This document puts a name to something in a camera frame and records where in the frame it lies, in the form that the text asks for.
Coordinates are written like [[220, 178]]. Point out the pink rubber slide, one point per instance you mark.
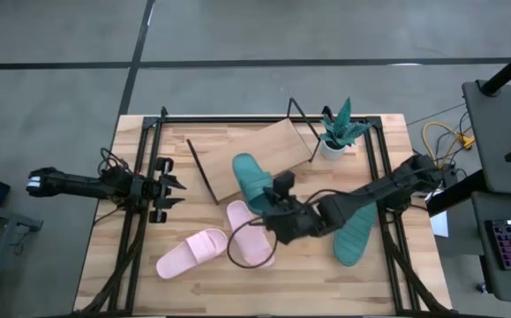
[[193, 252], [250, 243]]

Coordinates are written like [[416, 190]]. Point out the desk caster wheel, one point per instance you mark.
[[482, 287]]

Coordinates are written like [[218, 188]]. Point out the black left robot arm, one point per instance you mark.
[[74, 184]]

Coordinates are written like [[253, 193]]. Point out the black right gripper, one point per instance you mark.
[[297, 221]]

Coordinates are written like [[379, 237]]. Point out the green rubber slide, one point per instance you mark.
[[352, 240], [248, 174]]

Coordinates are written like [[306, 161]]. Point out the green plant white pot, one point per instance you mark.
[[332, 152]]

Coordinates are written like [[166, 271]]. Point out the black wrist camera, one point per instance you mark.
[[120, 179], [336, 212]]

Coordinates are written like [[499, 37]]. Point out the white paper sheet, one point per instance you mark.
[[440, 225]]

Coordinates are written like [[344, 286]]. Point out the black diagonal beam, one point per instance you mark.
[[458, 192]]

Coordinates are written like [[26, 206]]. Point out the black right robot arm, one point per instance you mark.
[[383, 185]]

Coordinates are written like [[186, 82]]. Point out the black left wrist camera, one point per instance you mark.
[[120, 179]]

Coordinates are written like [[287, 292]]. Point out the black table rail frame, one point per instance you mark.
[[220, 119]]

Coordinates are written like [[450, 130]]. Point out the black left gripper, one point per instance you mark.
[[142, 191]]

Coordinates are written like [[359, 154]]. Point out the wooden shelf black frame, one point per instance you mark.
[[272, 146]]

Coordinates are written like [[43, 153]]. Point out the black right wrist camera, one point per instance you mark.
[[336, 212]]

